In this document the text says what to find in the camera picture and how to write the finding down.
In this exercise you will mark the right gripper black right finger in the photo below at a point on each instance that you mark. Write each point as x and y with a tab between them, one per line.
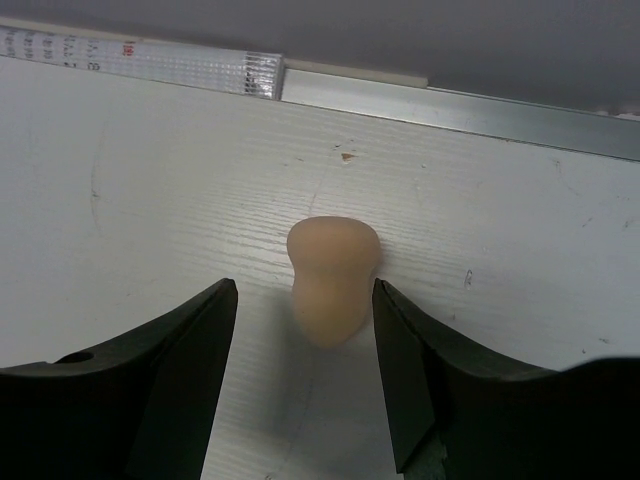
459	410

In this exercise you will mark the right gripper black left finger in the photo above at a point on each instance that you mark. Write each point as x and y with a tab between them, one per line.
138	406

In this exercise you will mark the beige makeup sponge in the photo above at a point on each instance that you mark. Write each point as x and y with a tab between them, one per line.
334	261

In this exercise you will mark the white ruler tape strip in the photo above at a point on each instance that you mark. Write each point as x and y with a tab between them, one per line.
248	73

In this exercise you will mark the aluminium table edge rail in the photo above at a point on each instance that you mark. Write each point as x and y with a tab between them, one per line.
412	100

